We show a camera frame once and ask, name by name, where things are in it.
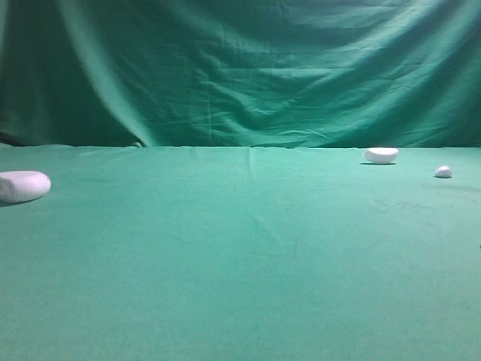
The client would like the green tablecloth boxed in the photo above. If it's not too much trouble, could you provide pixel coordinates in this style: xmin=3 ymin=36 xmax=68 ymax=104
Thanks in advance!
xmin=1 ymin=146 xmax=480 ymax=360

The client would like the green backdrop curtain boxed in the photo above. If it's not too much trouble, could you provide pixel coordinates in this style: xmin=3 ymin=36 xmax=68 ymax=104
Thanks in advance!
xmin=1 ymin=1 xmax=480 ymax=148

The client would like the small white earbud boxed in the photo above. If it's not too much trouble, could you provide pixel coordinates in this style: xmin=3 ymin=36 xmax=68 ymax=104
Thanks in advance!
xmin=434 ymin=165 xmax=452 ymax=178

